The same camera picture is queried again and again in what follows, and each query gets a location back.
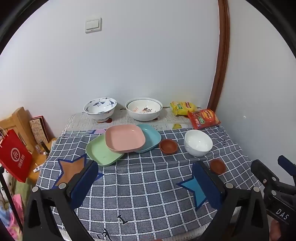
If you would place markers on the red snack packet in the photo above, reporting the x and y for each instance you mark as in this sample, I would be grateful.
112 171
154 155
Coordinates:
204 118

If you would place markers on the grey checked tablecloth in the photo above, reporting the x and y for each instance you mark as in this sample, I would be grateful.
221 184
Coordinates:
143 185

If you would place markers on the brown wooden door frame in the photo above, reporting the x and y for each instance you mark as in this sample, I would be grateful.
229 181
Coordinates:
220 58

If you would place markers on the red paper bag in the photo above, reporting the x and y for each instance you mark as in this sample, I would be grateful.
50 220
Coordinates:
15 155

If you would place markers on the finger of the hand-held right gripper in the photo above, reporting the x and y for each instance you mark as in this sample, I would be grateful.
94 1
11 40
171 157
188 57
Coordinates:
266 172
288 166

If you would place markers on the colourful floral cloth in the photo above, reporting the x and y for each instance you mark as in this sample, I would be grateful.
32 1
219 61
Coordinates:
9 217

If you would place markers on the pink square plate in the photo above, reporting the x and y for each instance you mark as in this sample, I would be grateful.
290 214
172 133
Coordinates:
124 138

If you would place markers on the green square plate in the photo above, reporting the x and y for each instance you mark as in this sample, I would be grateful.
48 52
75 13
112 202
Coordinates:
99 153

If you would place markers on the brown patterned book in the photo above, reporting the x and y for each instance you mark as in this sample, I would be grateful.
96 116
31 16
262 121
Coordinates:
39 129

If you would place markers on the small brown dish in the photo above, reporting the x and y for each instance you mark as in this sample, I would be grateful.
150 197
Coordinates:
168 146
218 166

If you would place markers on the white printed table mat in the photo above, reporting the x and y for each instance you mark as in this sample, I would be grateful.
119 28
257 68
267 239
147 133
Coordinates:
122 125

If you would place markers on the teal square plate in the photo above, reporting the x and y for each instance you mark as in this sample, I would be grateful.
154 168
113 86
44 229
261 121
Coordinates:
151 136

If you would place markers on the large white bowl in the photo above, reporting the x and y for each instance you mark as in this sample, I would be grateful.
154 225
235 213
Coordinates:
144 116

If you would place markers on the black tripod leg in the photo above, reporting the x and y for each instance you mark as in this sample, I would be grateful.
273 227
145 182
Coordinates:
8 192

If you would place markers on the yellow snack packet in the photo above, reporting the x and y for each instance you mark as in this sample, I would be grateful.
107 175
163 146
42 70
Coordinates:
183 108

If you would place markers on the white light switch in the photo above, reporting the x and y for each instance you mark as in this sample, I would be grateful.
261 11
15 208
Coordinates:
93 25

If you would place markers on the small white tube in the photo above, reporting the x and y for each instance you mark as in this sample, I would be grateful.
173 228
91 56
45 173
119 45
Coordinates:
37 168

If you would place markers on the blue patterned white bowl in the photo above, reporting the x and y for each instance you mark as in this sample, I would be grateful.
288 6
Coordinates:
100 109

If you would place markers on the plain white bowl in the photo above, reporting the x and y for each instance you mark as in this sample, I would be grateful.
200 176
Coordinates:
198 142

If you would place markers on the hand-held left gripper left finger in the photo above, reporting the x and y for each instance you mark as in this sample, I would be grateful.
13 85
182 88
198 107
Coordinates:
84 183

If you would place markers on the white bowl with orange print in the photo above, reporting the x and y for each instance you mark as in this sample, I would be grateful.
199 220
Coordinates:
143 107

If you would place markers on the person's right hand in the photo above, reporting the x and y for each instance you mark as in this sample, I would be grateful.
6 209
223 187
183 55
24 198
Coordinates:
275 228

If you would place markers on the wooden side table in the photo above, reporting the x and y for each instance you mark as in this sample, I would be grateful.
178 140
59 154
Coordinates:
19 120

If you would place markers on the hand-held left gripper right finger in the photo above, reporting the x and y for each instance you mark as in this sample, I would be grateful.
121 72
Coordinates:
205 185

